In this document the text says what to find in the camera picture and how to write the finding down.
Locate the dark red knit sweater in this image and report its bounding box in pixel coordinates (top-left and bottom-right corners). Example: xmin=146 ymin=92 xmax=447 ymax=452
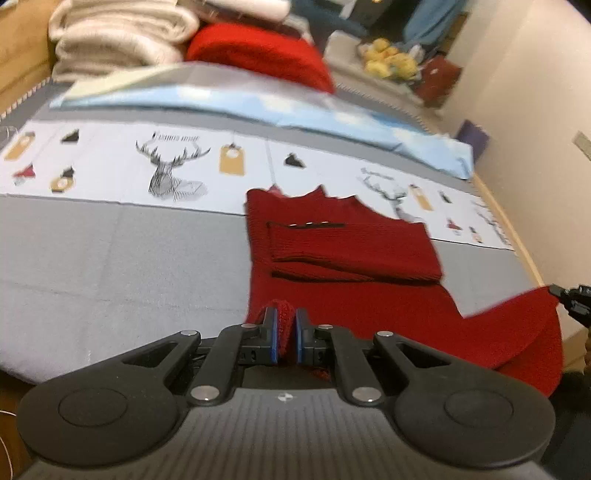
xmin=245 ymin=189 xmax=563 ymax=395

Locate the grey printed bed mat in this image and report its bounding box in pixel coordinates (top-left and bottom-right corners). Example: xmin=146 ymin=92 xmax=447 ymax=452
xmin=1 ymin=81 xmax=536 ymax=384

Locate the purple bag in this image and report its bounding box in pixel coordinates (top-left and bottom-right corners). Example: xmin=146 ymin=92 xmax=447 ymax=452
xmin=456 ymin=120 xmax=490 ymax=162

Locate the light blue folded sheet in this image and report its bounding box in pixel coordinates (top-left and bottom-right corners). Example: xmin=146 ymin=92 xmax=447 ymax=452
xmin=51 ymin=62 xmax=474 ymax=180

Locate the dark red cushion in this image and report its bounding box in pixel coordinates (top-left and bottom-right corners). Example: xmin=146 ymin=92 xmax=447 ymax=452
xmin=415 ymin=55 xmax=463 ymax=108

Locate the yellow plush toy pile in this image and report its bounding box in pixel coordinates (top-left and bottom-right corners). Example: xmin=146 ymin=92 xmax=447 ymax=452
xmin=356 ymin=38 xmax=420 ymax=82

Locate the bright red folded blanket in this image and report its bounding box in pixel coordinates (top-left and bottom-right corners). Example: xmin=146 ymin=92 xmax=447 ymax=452
xmin=185 ymin=23 xmax=335 ymax=94

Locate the right blue curtain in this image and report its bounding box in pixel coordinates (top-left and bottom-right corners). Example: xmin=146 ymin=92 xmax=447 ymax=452
xmin=403 ymin=0 xmax=467 ymax=49

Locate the cream fleece folded blanket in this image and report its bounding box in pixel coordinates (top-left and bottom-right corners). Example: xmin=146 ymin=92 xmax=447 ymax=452
xmin=48 ymin=1 xmax=199 ymax=82

